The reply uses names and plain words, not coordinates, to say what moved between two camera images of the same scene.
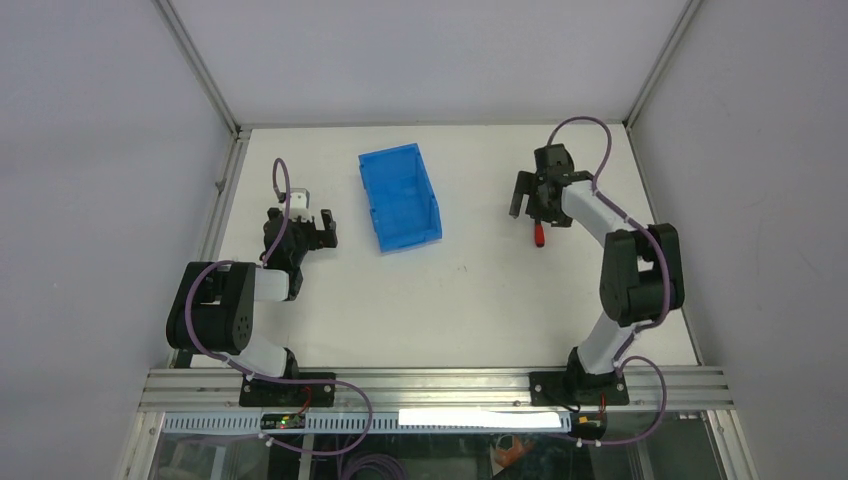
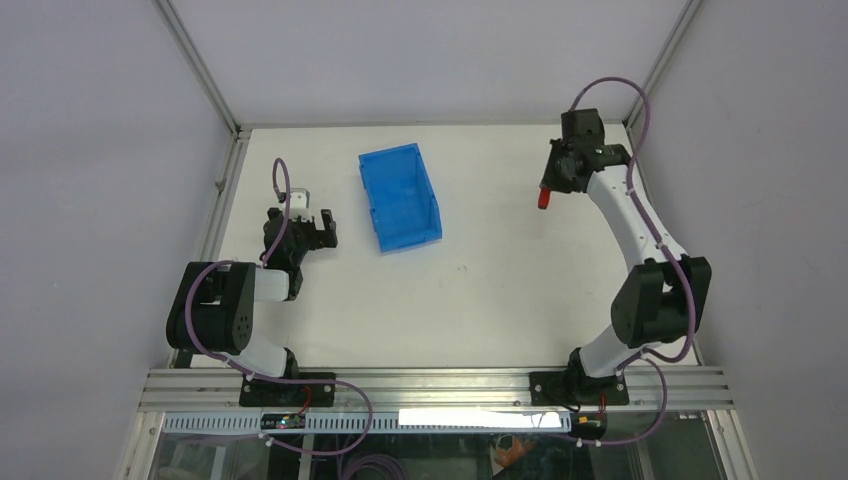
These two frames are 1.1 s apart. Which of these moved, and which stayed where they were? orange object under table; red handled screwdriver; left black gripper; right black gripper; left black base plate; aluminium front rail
Moved: red handled screwdriver; right black gripper
Stayed: orange object under table; aluminium front rail; left black gripper; left black base plate
